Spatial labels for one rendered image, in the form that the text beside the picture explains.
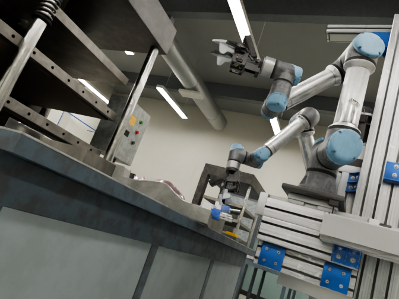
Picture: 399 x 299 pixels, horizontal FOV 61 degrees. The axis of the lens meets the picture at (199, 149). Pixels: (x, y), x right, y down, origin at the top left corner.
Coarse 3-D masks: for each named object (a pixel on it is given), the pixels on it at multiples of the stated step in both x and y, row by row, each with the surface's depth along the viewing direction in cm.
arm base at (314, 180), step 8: (312, 168) 132; (320, 168) 131; (304, 176) 135; (312, 176) 130; (320, 176) 129; (328, 176) 129; (336, 176) 132; (304, 184) 130; (312, 184) 128; (320, 184) 127; (328, 184) 129; (328, 192) 126; (336, 192) 130
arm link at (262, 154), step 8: (304, 112) 184; (312, 112) 184; (296, 120) 182; (304, 120) 181; (312, 120) 182; (288, 128) 180; (296, 128) 180; (304, 128) 182; (280, 136) 178; (288, 136) 178; (264, 144) 177; (272, 144) 176; (280, 144) 177; (256, 152) 172; (264, 152) 172; (272, 152) 176; (256, 160) 175; (264, 160) 172
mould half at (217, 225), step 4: (212, 220) 163; (216, 220) 168; (220, 220) 174; (212, 224) 164; (216, 224) 170; (220, 224) 175; (212, 228) 166; (216, 228) 171; (220, 228) 177; (220, 232) 178
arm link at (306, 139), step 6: (294, 114) 201; (306, 132) 193; (312, 132) 194; (300, 138) 196; (306, 138) 194; (312, 138) 195; (300, 144) 196; (306, 144) 193; (312, 144) 193; (306, 150) 193; (306, 156) 193; (306, 162) 193; (306, 168) 193
